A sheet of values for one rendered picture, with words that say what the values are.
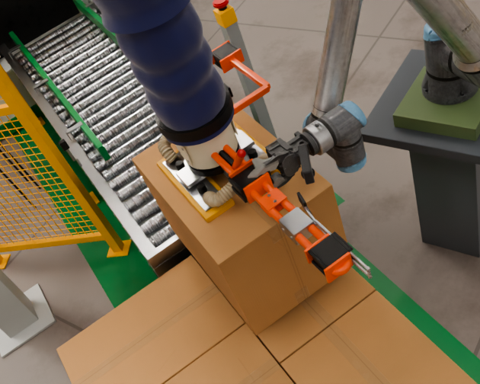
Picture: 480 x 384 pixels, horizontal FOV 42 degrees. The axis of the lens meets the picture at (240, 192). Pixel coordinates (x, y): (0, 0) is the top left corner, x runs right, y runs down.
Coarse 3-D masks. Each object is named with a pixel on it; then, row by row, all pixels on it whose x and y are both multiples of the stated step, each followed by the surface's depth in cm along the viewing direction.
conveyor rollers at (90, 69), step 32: (64, 32) 395; (96, 32) 384; (64, 64) 367; (96, 64) 356; (128, 64) 346; (96, 96) 335; (128, 96) 325; (96, 128) 314; (128, 128) 305; (96, 160) 302; (128, 160) 289; (128, 192) 275; (160, 224) 258
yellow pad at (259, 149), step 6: (240, 126) 205; (246, 132) 202; (252, 138) 199; (258, 144) 196; (246, 150) 195; (252, 150) 191; (258, 150) 194; (264, 150) 194; (246, 156) 194; (252, 156) 191; (258, 156) 192
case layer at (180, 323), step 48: (144, 288) 234; (192, 288) 228; (336, 288) 210; (96, 336) 226; (144, 336) 220; (192, 336) 214; (240, 336) 208; (288, 336) 203; (336, 336) 198; (384, 336) 193
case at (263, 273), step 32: (256, 128) 205; (160, 192) 197; (288, 192) 182; (320, 192) 179; (192, 224) 184; (224, 224) 181; (256, 224) 177; (224, 256) 173; (256, 256) 178; (288, 256) 186; (224, 288) 197; (256, 288) 186; (288, 288) 195; (256, 320) 195
